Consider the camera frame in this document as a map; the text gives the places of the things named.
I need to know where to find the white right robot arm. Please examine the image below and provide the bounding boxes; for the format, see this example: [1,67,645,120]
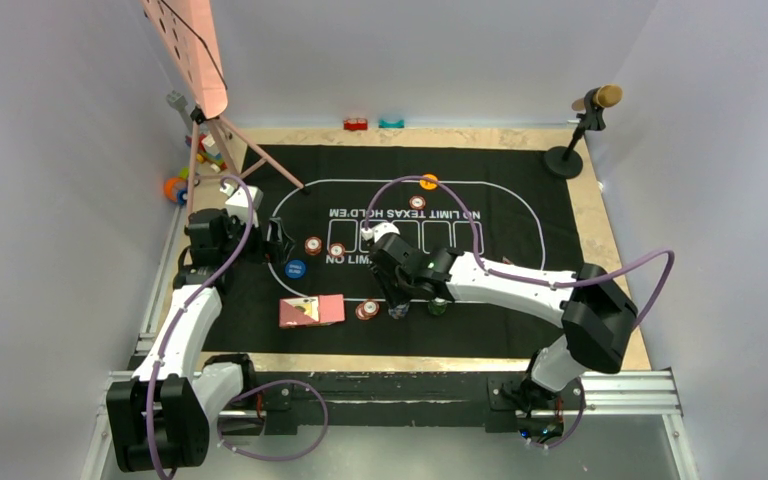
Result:
[361,223,638,407]

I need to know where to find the blue chip stack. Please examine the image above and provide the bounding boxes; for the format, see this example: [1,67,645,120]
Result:
[388,303,410,319]

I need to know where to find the pink music stand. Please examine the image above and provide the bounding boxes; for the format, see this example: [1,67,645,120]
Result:
[140,0,307,213]

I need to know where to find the colourful toy block pile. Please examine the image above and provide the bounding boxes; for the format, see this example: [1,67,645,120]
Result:
[196,133,227,173]

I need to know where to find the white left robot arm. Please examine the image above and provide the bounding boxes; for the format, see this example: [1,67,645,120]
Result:
[106,207,295,479]

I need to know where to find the green chip stack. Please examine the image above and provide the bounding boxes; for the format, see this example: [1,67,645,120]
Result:
[427,298,448,316]

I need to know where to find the orange toy ring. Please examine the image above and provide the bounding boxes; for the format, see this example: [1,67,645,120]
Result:
[162,176,190,207]

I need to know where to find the blue small blind button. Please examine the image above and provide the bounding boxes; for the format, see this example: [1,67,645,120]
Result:
[284,259,307,279]

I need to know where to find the red playing card box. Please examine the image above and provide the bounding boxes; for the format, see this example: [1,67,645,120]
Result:
[279,294,345,329]

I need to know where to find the red chips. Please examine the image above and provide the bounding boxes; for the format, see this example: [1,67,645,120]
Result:
[409,195,426,211]

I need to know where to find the single red chip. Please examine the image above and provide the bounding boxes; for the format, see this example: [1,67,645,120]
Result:
[328,242,345,259]

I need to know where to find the black poker table mat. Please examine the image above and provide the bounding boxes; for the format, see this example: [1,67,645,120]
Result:
[204,144,584,358]

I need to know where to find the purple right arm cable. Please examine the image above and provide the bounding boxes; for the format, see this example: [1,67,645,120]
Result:
[360,175,677,450]

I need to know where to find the red chip stack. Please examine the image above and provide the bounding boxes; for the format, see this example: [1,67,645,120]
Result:
[355,299,380,321]

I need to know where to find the gold microphone on stand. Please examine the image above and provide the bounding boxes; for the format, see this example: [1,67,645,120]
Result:
[542,84,624,180]

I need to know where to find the teal toy block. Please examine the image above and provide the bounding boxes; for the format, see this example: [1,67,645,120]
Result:
[378,118,405,129]

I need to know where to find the red toy block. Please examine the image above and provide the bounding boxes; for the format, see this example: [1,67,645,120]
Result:
[343,117,369,131]

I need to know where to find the orange dealer button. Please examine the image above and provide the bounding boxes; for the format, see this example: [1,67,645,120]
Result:
[419,174,438,191]

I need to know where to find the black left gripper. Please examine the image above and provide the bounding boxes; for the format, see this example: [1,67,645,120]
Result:
[219,209,292,267]

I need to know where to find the red chip pile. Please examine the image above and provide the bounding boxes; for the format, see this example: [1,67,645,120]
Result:
[304,236,323,256]

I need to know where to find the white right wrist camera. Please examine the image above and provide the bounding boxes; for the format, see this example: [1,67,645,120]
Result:
[360,222,400,251]

